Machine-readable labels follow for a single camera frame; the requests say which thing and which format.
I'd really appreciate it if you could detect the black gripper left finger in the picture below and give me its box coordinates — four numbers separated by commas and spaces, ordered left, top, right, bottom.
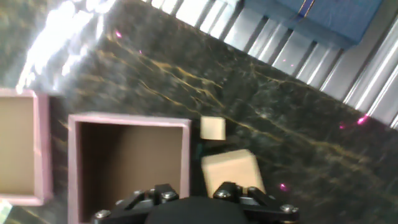
93, 183, 180, 224

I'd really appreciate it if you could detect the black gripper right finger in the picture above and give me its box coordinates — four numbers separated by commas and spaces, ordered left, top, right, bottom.
213, 182, 300, 224

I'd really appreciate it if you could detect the large wooden cube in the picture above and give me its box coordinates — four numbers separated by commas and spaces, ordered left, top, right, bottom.
201, 149, 267, 198

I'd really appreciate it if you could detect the small wooden cube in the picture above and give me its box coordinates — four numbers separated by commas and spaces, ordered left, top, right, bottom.
200, 116, 226, 141

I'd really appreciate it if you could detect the pink gift box base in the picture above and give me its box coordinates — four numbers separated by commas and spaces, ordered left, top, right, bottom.
67, 112, 192, 224

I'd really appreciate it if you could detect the pink gift box lid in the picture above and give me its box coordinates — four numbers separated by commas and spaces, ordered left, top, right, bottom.
0, 88, 53, 207

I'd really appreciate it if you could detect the dark blue gift box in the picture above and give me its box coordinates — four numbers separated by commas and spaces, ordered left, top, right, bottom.
244, 0, 384, 49

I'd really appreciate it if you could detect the black marble pattern mat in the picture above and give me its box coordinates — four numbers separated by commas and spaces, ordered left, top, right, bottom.
0, 0, 398, 224

